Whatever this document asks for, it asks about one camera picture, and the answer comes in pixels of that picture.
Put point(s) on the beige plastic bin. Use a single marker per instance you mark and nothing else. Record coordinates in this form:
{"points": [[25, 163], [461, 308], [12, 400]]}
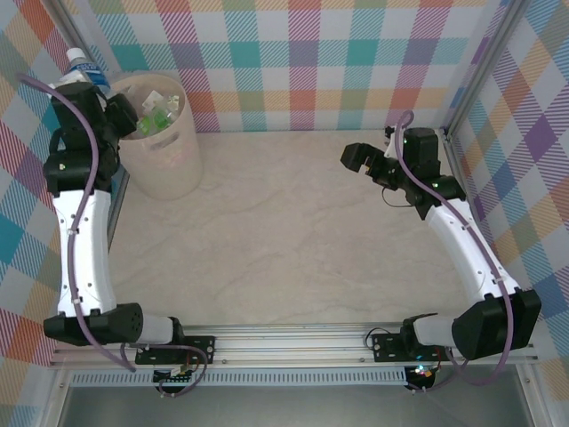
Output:
{"points": [[169, 169]]}

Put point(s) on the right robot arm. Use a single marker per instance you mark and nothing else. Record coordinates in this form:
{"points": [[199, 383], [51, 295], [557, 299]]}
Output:
{"points": [[471, 262]]}

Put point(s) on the blue label clear bottle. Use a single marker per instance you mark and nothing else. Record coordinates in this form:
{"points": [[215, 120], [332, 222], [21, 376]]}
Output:
{"points": [[89, 73]]}

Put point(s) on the small black controller board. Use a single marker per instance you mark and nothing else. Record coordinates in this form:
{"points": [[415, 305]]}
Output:
{"points": [[171, 379], [422, 376]]}

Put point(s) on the aluminium frame post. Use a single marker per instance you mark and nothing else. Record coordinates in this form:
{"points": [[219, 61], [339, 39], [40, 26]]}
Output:
{"points": [[75, 22], [484, 66]]}

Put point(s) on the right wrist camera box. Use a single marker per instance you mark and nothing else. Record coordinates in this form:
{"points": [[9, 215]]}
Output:
{"points": [[391, 149]]}

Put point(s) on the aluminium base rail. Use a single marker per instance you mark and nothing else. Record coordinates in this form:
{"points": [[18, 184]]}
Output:
{"points": [[289, 347]]}

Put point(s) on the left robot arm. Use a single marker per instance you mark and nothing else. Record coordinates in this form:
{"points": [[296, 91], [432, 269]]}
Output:
{"points": [[84, 249]]}

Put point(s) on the green cap white label bottle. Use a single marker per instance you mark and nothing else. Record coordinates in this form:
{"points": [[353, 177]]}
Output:
{"points": [[172, 104]]}

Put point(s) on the aluminium side rail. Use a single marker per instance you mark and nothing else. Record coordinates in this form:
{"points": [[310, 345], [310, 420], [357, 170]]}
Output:
{"points": [[117, 191], [453, 155]]}

